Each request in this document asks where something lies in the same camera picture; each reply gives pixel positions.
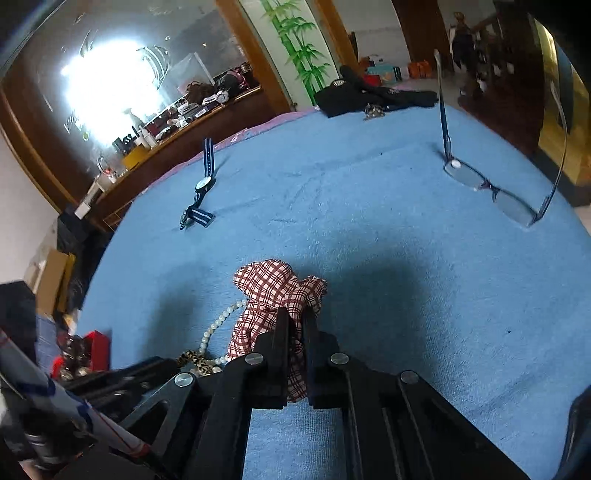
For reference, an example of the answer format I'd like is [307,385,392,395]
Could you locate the black clothing pile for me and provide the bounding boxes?
[314,65,439,119]

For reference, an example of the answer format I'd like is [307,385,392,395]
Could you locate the red white plaid scrunchie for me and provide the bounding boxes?
[227,260,329,403]

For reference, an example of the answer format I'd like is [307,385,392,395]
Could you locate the teal box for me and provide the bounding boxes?
[365,54,403,85]

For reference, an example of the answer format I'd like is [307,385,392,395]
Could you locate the wooden stair railing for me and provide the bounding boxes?
[462,9,542,109]

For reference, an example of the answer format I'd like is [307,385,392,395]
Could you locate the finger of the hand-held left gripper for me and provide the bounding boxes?
[59,357,182,417]

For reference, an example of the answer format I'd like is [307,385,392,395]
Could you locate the green bamboo painted panel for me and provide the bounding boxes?
[259,0,334,108]

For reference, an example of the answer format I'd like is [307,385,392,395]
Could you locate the pile of assorted small goods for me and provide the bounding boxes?
[95,65,259,185]

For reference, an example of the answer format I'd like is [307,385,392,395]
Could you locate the dark hanging bag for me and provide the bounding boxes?
[449,11,486,75]

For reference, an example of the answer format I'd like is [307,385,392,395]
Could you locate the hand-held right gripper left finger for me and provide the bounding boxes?
[119,307,296,480]

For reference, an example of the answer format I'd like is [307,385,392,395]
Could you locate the leopard print scrunchie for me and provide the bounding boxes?
[177,350,223,377]

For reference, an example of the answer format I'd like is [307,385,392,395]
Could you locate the blue table cloth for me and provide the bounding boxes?
[76,107,583,480]

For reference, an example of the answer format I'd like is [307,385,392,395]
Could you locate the red jewelry box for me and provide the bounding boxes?
[50,329,112,380]

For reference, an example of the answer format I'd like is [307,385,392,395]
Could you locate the brown cardboard box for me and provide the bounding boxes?
[27,248,77,320]

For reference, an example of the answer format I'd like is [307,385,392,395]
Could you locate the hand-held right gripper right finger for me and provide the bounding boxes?
[302,313,533,480]

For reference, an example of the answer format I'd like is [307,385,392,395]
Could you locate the thin frame eyeglasses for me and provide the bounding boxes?
[433,48,570,228]

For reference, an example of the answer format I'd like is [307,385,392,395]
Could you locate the blue strap wristwatch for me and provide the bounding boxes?
[178,137,218,232]

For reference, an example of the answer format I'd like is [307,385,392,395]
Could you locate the dark wooden cabinet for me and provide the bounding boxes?
[55,85,296,232]

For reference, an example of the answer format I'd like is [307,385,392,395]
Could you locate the golden frame panel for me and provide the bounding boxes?
[529,14,591,206]

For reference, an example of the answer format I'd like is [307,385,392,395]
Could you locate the brown wooden door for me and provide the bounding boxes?
[392,0,455,63]

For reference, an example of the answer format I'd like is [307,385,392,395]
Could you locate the white rectangular box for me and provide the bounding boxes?
[73,174,115,219]

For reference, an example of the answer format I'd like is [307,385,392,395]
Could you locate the etched glass panel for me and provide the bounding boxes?
[4,0,252,155]

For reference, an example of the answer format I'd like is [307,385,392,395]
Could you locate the white pearl necklace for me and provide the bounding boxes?
[200,298,251,366]

